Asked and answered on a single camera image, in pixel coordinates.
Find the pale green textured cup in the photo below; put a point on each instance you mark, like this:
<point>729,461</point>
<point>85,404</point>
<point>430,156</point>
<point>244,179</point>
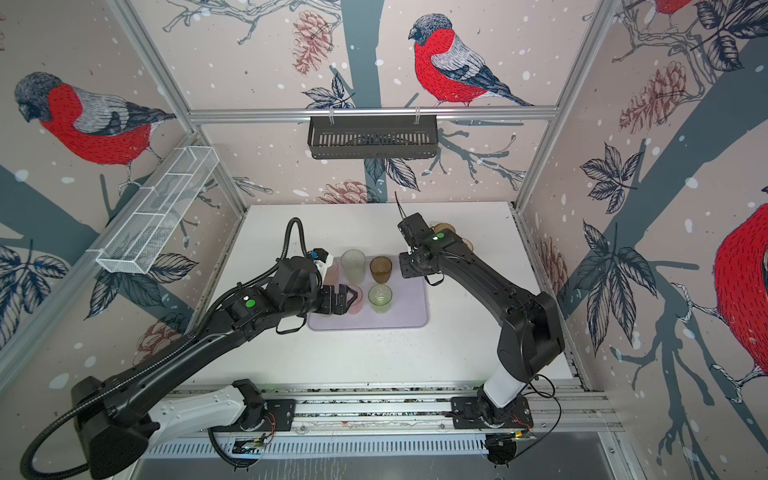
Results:
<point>354,265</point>

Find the lilac plastic tray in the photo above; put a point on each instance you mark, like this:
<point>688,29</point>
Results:
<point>409,306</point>

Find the black hanging wire basket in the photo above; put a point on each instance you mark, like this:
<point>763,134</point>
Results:
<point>373,137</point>

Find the white wire mesh shelf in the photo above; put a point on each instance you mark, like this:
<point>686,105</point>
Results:
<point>142,237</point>

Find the pink smooth cup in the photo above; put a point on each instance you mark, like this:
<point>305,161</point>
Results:
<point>358,297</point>

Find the brown textured cup back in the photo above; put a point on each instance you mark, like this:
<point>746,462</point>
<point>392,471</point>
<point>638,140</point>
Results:
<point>441,227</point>

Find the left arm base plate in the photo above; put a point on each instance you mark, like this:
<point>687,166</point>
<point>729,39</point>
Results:
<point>271,415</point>

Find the yellow smooth cup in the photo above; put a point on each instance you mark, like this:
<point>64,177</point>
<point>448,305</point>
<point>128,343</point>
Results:
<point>468,243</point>

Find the brown textured cup front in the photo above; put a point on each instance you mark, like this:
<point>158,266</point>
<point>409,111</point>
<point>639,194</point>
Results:
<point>381,269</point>

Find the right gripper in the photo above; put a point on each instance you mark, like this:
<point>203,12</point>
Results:
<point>406,266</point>

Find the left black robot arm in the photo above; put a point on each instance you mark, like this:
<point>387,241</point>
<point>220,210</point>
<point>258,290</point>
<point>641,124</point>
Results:
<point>114,423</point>

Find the brown textured cup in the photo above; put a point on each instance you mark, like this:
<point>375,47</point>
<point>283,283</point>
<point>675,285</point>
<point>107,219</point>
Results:
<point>381,269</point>
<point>441,227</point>

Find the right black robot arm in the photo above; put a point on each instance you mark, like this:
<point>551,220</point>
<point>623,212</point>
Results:
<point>531,335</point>

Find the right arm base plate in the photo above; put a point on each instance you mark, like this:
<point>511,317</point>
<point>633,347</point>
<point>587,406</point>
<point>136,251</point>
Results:
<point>480,413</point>

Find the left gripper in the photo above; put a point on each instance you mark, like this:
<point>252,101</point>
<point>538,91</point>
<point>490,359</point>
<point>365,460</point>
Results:
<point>331,305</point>

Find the aluminium frame top rail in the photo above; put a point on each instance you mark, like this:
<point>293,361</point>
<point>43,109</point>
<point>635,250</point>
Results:
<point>490,113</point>

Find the pink textured cup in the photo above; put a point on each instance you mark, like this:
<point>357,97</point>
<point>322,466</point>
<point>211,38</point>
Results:
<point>332,274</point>

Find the green smooth cup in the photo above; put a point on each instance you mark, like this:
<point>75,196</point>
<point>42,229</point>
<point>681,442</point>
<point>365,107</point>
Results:
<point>380,297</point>

